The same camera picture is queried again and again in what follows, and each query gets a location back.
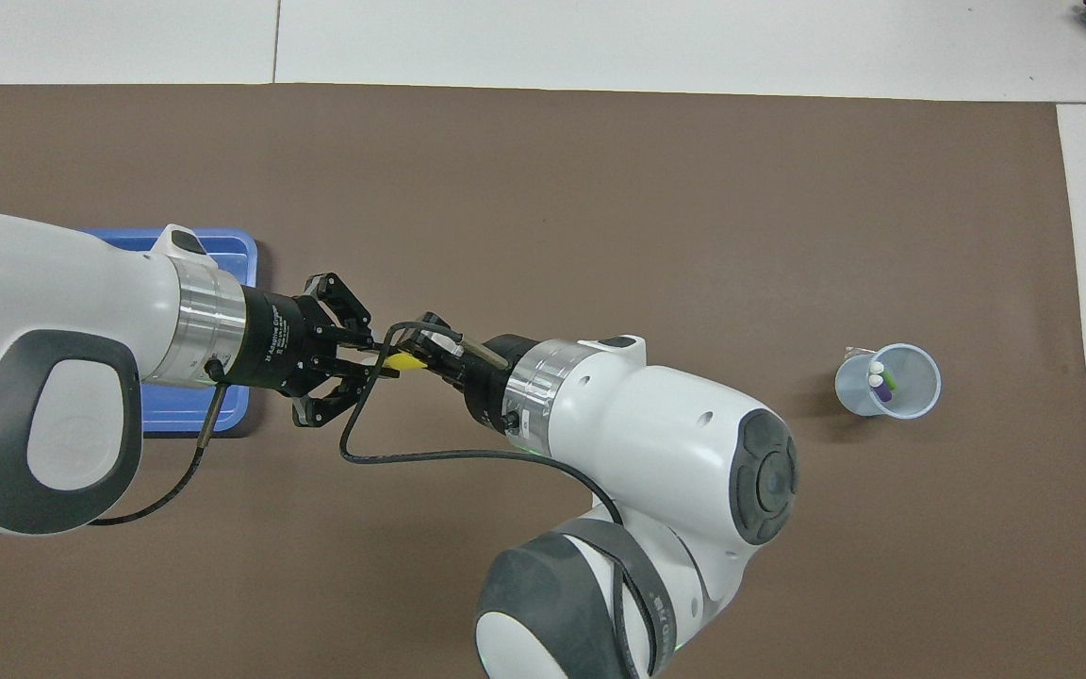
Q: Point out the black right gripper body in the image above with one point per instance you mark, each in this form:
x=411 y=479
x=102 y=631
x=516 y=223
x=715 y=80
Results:
x=491 y=387

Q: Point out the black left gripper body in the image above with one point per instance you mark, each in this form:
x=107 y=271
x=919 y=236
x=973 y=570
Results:
x=284 y=339

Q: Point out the yellow pen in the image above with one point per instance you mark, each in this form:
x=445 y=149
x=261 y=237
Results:
x=404 y=360

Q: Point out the purple pen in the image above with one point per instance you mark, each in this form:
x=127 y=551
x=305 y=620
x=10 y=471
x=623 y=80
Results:
x=883 y=393

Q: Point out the green pen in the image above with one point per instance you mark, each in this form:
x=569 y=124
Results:
x=889 y=380

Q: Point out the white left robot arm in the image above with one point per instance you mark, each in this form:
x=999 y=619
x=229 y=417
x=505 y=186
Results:
x=53 y=283

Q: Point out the blue plastic tray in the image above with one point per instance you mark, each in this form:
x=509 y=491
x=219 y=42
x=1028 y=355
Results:
x=239 y=247

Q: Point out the brown table mat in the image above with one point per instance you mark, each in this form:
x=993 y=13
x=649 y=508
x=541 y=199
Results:
x=600 y=189

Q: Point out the translucent plastic cup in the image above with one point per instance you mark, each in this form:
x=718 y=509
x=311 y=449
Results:
x=920 y=377

